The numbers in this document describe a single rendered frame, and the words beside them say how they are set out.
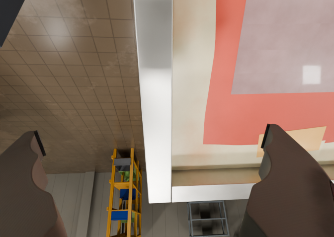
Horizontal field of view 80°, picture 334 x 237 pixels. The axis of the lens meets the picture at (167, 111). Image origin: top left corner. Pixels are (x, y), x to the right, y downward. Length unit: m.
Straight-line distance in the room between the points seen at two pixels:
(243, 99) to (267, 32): 0.09
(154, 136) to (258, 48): 0.17
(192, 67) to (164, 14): 0.08
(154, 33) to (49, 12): 1.93
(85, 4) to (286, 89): 1.81
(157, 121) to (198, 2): 0.14
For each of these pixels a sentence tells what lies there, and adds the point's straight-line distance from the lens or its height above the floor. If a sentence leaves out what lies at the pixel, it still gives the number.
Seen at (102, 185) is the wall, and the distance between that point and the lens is 7.39.
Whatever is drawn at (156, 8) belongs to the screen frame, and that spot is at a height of 1.41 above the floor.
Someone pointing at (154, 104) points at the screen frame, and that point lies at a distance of 0.24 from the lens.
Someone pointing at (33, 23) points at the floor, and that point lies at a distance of 2.27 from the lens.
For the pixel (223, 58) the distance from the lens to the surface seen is 0.27.
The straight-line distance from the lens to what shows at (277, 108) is 0.34.
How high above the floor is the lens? 1.59
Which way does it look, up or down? 29 degrees down
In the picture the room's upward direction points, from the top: 177 degrees clockwise
